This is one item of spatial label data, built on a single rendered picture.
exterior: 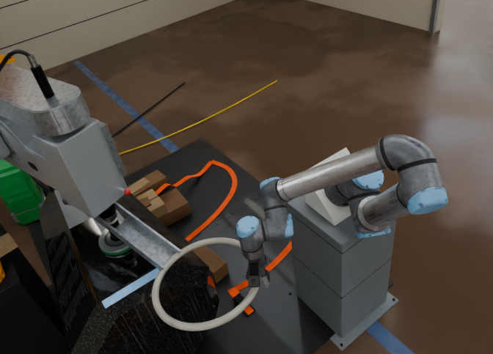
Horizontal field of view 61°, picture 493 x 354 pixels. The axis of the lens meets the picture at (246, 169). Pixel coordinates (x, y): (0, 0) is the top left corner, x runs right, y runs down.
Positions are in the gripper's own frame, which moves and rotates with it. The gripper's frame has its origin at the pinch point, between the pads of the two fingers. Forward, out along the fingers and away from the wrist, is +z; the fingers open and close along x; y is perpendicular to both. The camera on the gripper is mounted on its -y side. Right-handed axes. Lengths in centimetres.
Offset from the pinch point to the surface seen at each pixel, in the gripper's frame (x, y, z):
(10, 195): 227, 127, 39
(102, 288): 77, 3, 2
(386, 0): -132, 516, 42
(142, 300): 59, 2, 11
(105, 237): 86, 32, -2
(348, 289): -38, 28, 40
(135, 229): 63, 27, -12
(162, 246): 49, 20, -7
